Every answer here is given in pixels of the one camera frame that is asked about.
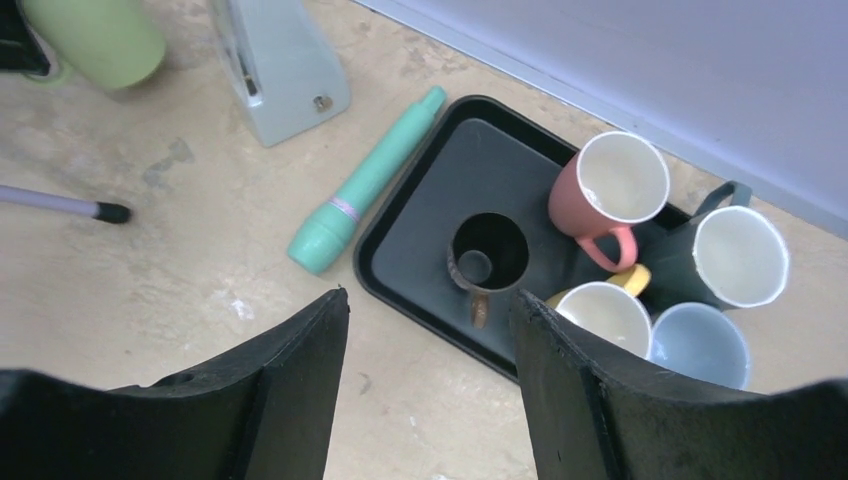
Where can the grey-blue mug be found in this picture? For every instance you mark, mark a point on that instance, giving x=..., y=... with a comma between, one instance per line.
x=701, y=342

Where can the yellow mug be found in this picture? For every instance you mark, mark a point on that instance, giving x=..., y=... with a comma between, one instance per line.
x=611, y=309

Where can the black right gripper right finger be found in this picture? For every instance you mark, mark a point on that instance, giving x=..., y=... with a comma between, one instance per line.
x=596, y=411

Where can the black plastic tray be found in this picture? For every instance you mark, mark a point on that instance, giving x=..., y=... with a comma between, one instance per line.
x=481, y=156

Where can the dark teal hexagonal mug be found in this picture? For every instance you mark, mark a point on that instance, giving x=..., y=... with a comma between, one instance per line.
x=727, y=255

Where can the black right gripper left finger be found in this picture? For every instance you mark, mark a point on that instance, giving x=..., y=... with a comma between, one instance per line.
x=261, y=410

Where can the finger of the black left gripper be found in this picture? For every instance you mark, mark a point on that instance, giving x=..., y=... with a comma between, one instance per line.
x=20, y=51

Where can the pink mug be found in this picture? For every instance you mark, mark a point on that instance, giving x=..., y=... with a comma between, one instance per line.
x=616, y=181

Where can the small camera tripod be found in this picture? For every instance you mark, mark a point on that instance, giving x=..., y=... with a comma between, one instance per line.
x=103, y=211

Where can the light green mug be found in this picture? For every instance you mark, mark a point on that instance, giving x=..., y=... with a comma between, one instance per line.
x=113, y=44

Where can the brown mug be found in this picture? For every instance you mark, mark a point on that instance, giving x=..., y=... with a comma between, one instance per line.
x=487, y=254

